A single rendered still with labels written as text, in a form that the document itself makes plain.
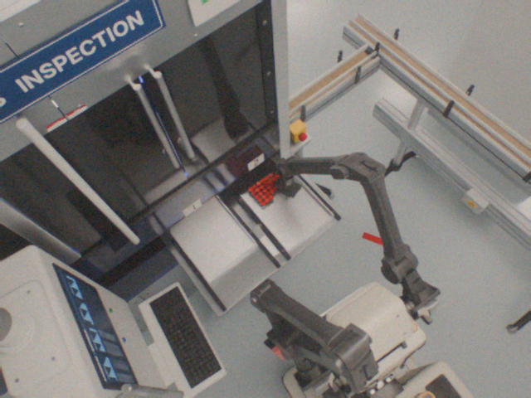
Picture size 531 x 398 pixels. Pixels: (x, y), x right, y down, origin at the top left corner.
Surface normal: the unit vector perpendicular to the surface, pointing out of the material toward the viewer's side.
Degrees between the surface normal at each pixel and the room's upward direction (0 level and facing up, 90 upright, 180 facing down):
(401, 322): 48
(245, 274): 0
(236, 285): 0
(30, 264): 0
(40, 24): 90
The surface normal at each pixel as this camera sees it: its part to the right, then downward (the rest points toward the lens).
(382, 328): 0.37, 0.26
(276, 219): -0.06, -0.43
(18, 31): 0.62, 0.69
